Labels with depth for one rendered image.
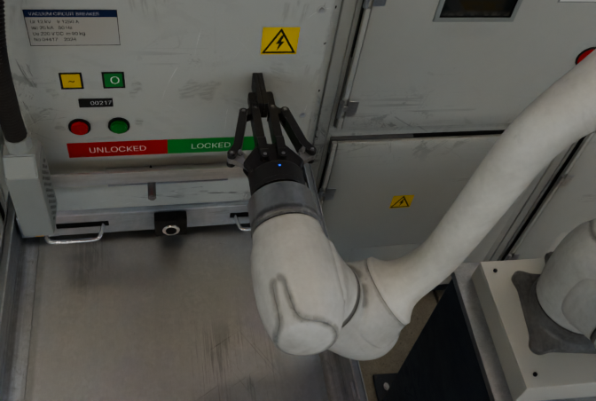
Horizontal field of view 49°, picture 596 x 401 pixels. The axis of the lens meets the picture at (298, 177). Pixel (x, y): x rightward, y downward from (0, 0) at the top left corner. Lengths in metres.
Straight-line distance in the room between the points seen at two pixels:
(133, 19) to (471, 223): 0.53
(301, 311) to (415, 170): 1.04
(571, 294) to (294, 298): 0.64
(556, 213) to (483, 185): 1.35
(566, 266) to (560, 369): 0.22
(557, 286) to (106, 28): 0.88
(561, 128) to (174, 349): 0.74
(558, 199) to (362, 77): 0.86
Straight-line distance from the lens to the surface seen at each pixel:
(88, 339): 1.20
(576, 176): 2.00
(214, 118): 1.08
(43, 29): 0.97
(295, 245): 0.76
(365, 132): 1.59
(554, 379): 1.34
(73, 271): 1.27
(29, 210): 1.07
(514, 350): 1.34
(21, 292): 1.26
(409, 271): 0.87
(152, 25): 0.95
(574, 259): 1.22
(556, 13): 1.50
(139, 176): 1.11
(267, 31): 0.97
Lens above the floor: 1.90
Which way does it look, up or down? 49 degrees down
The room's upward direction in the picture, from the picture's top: 11 degrees clockwise
